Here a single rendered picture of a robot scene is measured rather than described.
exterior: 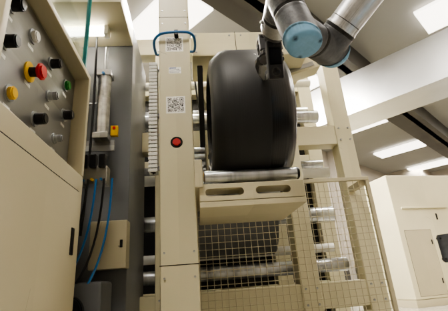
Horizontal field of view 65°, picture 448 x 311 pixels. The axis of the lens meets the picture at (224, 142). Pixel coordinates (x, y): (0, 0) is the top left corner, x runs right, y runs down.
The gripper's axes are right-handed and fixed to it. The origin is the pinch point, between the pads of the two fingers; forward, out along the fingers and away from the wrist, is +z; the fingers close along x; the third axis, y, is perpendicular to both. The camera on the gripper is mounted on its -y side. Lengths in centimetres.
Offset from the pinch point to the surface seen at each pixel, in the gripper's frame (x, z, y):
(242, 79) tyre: 7.7, 1.1, 0.9
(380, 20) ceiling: -230, 226, 275
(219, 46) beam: 10, 42, 55
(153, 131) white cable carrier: 40.4, 23.5, -5.4
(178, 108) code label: 30.7, 21.4, 3.4
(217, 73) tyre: 15.8, 3.8, 6.2
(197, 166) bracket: 24.2, 13.3, -25.7
